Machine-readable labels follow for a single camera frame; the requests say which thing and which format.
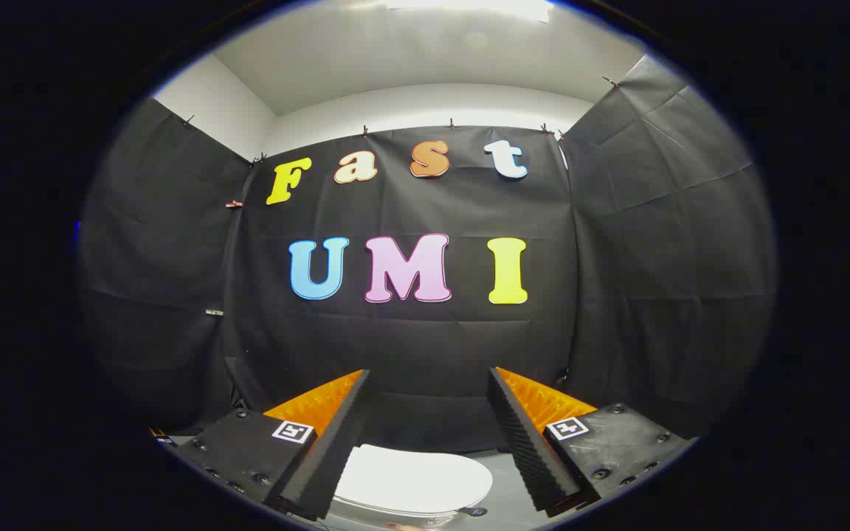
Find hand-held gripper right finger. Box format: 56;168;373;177
488;367;694;518

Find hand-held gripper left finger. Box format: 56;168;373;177
173;369;373;522

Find white toilet lid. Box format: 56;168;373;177
333;444;494;515

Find group of small cloth clips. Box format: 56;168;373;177
182;76;618;209

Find black backdrop cloth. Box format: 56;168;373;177
78;53;776;454

